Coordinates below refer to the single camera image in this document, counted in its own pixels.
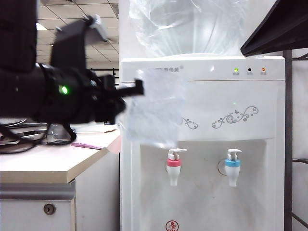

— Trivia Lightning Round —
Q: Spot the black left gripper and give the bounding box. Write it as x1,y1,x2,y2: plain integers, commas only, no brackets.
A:
92,74,144,125

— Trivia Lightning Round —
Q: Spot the red hot water tap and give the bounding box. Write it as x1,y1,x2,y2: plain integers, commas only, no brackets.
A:
166,148,188,187

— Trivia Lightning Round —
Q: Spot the clear plastic mug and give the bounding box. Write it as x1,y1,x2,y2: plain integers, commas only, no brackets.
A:
125,69,190,149

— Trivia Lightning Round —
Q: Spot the black metal rack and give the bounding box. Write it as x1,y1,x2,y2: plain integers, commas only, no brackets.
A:
282,49,308,231

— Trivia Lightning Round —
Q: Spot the pink paper sheet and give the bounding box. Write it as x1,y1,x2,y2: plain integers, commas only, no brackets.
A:
71,142,108,151

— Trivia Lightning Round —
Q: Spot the white laptop stand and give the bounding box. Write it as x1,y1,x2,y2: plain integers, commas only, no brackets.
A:
0,129,48,145

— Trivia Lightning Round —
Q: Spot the blue cold water tap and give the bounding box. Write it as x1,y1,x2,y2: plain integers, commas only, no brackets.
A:
224,148,242,188

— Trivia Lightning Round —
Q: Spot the dark grey sports bottle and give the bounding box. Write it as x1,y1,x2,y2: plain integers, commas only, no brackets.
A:
46,123,71,145

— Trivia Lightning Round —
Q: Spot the plastic-wrapped water jug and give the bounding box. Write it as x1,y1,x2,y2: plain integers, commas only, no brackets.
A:
128,0,248,58

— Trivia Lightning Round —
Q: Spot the white desk drawer cabinet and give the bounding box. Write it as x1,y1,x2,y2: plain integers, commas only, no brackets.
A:
0,153,120,231

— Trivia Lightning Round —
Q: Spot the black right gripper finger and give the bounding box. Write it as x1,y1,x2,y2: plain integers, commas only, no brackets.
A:
240,0,308,57

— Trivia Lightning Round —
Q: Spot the white water dispenser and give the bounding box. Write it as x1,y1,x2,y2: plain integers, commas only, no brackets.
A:
119,55,285,231

